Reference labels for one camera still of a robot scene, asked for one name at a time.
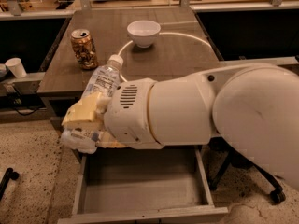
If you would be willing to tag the clear plastic water bottle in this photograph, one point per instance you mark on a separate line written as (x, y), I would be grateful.
(106, 79)

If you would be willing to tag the open lower grey drawer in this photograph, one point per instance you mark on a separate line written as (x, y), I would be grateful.
(128, 186)

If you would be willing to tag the gold drink can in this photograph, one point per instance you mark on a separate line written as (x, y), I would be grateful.
(84, 49)

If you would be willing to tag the white ceramic bowl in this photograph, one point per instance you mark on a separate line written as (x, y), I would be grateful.
(143, 33)

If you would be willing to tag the black stand foot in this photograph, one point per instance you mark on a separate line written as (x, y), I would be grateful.
(9, 174)

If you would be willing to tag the grey drawer cabinet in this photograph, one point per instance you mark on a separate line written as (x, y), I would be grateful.
(180, 49)

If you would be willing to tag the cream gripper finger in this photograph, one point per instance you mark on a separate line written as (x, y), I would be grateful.
(106, 140)
(87, 113)

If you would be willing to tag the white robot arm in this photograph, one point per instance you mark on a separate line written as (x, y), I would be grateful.
(254, 107)

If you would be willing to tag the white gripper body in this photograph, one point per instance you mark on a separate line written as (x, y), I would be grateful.
(129, 116)

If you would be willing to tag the closed grey drawer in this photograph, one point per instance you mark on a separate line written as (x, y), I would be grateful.
(56, 122)

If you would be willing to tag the aluminium frame rail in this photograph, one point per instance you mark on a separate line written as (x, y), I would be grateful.
(275, 61)

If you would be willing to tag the white paper cup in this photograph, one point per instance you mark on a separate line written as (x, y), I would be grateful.
(15, 67)

